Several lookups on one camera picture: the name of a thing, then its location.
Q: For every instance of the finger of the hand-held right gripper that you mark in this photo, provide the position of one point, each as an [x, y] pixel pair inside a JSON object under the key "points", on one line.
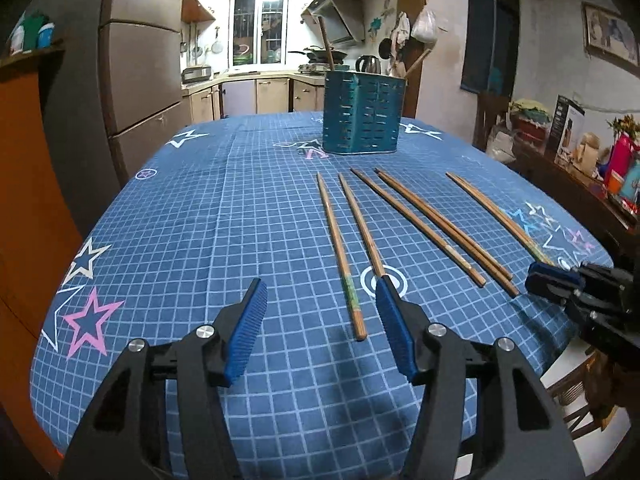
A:
{"points": [[552, 272], [547, 291]]}

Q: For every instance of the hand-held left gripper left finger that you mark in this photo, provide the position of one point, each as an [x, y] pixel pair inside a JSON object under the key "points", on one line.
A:
{"points": [[245, 332]]}

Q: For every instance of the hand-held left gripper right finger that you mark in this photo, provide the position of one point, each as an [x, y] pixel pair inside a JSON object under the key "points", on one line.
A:
{"points": [[395, 327]]}

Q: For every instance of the wooden chopstick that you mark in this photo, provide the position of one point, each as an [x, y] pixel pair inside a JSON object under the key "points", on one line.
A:
{"points": [[492, 262], [336, 240], [327, 45], [417, 64], [357, 220], [492, 273], [415, 225], [495, 215]]}

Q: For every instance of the blue slotted utensil holder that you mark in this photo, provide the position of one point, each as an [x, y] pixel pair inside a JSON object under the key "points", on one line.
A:
{"points": [[360, 110]]}

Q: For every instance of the wooden chair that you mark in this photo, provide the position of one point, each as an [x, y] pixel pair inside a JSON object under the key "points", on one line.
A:
{"points": [[582, 395], [490, 120]]}

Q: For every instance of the dark wooden sideboard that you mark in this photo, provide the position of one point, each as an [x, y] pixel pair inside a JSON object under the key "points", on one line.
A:
{"points": [[565, 185]]}

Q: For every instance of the blue star print tablecloth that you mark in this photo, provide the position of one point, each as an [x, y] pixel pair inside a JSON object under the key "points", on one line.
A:
{"points": [[225, 235]]}

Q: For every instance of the red thermos bottle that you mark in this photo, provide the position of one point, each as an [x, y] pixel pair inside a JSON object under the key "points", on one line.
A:
{"points": [[620, 167]]}

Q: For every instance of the black cardboard box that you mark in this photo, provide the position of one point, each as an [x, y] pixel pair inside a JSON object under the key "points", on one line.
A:
{"points": [[565, 125]]}

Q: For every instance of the pile of folded cloths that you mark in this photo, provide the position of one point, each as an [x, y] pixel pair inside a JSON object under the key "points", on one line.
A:
{"points": [[530, 120]]}

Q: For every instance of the yellow flower bunch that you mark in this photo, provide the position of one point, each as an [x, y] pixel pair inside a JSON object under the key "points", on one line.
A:
{"points": [[625, 126]]}

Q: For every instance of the beige lower kitchen cabinets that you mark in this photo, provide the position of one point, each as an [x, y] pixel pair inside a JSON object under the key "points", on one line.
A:
{"points": [[272, 95]]}

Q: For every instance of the dark window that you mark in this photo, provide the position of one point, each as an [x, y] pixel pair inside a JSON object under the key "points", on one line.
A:
{"points": [[490, 35]]}

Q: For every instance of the orange wooden cabinet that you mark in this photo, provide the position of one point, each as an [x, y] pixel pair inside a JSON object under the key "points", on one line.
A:
{"points": [[30, 210]]}

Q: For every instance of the silver countertop appliance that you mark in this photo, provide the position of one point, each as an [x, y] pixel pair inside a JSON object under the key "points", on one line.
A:
{"points": [[196, 75]]}

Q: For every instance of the steel electric kettle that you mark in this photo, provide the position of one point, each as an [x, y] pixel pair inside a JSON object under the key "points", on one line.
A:
{"points": [[368, 65]]}

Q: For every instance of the gas stove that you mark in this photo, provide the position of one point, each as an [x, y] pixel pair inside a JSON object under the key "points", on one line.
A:
{"points": [[312, 68]]}

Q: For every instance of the hanging black pan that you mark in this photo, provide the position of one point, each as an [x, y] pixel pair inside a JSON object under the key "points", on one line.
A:
{"points": [[385, 49]]}

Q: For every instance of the white plastic bag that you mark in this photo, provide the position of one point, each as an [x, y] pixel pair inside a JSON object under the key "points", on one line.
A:
{"points": [[424, 25]]}

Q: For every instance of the hanging cloth bags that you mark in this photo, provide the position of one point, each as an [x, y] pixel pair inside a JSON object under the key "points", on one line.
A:
{"points": [[401, 32]]}

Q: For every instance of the black wok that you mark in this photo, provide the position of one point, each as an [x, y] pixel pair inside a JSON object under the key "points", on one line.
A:
{"points": [[320, 53]]}

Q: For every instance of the silver refrigerator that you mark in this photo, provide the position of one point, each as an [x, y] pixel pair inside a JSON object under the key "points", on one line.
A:
{"points": [[145, 60]]}

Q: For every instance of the kitchen window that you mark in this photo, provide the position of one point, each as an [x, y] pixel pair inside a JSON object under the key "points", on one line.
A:
{"points": [[260, 20]]}

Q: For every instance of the silver range hood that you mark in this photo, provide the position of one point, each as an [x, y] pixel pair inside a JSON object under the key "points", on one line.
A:
{"points": [[335, 17]]}

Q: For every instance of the blue capped container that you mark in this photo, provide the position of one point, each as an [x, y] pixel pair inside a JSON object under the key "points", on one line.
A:
{"points": [[46, 36]]}

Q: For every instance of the green cup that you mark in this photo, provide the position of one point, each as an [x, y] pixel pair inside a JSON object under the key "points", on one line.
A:
{"points": [[32, 32]]}

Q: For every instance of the white bottle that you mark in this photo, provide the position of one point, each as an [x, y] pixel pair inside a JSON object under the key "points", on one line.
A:
{"points": [[16, 39]]}

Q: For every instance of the framed wall picture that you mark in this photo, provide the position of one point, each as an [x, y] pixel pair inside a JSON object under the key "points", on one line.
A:
{"points": [[610, 35]]}

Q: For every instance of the teal wall sticker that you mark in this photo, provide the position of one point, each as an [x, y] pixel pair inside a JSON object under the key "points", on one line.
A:
{"points": [[379, 22]]}

